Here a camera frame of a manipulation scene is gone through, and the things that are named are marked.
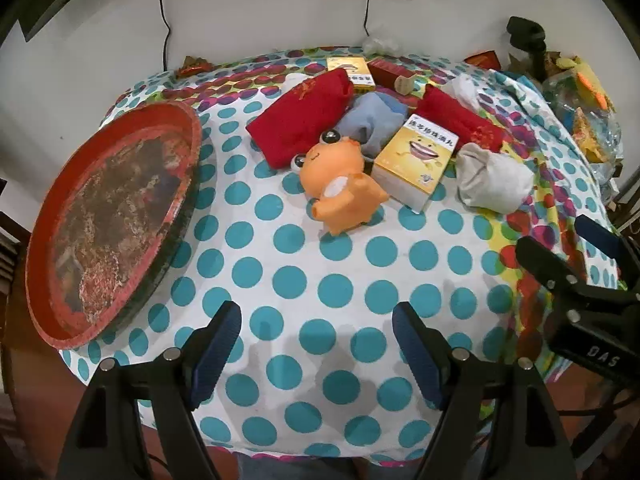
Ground grey-white knotted sock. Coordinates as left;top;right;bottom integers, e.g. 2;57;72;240
455;142;535;212

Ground red box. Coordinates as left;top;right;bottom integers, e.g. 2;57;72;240
367;58;418;97

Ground person's dark pants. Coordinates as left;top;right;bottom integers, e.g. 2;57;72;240
237;452;426;480

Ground blue-grey sock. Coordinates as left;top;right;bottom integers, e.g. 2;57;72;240
335;92;406;158

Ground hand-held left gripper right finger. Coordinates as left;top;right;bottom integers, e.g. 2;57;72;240
392;302;581;480

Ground orange frog toy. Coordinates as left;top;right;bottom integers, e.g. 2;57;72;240
292;130;390;235

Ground wooden chair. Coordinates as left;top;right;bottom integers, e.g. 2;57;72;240
0;177;33;411

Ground dark frame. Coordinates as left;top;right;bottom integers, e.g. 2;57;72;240
17;0;93;43

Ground round red tray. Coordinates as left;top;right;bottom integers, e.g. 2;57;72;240
25;101;203;352

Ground polka dot tablecloth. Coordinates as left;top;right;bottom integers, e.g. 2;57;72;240
60;47;631;461

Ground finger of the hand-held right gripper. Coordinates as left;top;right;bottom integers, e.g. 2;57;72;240
515;236;640;311
575;214;640;291

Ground clear bag of toys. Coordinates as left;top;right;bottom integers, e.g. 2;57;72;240
542;52;626;201

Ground large red sock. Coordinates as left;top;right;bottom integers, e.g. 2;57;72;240
247;69;356;168

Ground small red packet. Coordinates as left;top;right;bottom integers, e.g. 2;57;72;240
177;56;212;79

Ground yellow box with smiling face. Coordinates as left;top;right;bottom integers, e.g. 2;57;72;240
326;56;376;88
372;114;460;212

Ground small red sock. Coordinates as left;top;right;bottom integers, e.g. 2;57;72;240
415;85;506;153

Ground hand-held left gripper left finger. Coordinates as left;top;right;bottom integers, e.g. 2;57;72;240
55;301;242;480

